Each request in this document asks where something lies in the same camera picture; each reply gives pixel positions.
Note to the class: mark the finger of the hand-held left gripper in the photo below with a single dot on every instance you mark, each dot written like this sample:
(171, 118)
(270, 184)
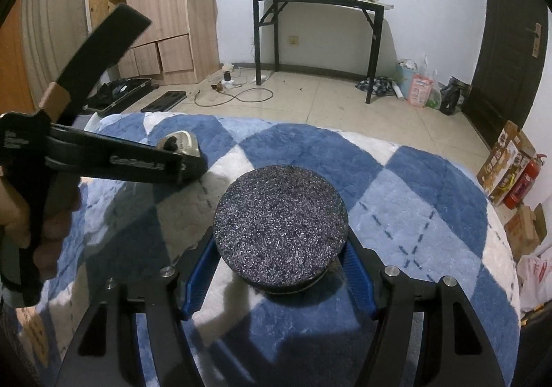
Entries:
(192, 169)
(112, 37)

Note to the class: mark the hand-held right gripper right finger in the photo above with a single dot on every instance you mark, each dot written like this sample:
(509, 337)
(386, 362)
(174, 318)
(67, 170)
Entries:
(360, 283)

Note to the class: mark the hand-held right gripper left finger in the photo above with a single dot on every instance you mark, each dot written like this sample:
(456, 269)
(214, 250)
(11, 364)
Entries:
(196, 283)

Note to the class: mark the wide black foam cylinder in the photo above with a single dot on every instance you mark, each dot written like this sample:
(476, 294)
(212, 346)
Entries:
(280, 223)

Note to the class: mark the person's left hand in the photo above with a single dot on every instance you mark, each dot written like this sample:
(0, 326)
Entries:
(54, 223)

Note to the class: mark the black open case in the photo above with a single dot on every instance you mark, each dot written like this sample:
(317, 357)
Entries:
(116, 94)

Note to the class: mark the wooden wardrobe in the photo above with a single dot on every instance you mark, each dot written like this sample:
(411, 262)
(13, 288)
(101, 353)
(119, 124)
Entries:
(168, 3)

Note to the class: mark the beige curtain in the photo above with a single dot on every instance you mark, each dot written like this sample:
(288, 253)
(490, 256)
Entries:
(47, 25)

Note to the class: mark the black flat tray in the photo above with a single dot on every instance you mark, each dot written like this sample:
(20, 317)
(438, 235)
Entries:
(166, 100)

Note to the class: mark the blue white checked rug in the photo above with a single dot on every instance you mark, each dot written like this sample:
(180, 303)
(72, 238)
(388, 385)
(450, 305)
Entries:
(431, 240)

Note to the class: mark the white power strip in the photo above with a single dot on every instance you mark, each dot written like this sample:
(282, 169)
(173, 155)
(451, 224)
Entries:
(228, 83)

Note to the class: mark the brown wooden door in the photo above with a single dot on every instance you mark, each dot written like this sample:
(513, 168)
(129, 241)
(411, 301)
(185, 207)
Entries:
(15, 68)

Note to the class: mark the brown cardboard box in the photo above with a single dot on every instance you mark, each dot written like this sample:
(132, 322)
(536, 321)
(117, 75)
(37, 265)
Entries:
(522, 231)

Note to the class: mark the white red plastic bag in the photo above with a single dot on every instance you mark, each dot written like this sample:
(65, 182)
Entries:
(537, 279)

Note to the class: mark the printed cardboard box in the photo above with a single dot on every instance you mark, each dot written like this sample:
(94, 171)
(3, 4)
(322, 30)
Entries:
(504, 167)

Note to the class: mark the red fire extinguisher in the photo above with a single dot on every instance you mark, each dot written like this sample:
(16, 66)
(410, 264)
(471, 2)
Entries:
(524, 184)

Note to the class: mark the white paper roll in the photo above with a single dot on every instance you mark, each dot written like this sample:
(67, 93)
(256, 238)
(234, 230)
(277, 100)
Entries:
(399, 90)

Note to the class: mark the plaid cloth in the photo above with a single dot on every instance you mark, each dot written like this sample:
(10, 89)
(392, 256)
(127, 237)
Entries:
(377, 85)

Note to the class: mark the clear plastic bag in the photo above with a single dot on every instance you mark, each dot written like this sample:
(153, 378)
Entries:
(433, 98)

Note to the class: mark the pink packet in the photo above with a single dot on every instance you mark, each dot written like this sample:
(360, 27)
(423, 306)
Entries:
(419, 89)

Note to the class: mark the light blue trash bin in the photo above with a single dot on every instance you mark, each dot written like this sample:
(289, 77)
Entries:
(405, 81)

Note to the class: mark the black bag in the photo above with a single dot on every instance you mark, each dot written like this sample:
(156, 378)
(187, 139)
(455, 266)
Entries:
(453, 96)

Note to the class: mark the dark door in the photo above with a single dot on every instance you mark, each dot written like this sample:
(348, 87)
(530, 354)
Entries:
(504, 68)

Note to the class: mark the wall socket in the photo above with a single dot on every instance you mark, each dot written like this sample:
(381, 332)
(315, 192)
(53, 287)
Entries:
(293, 41)

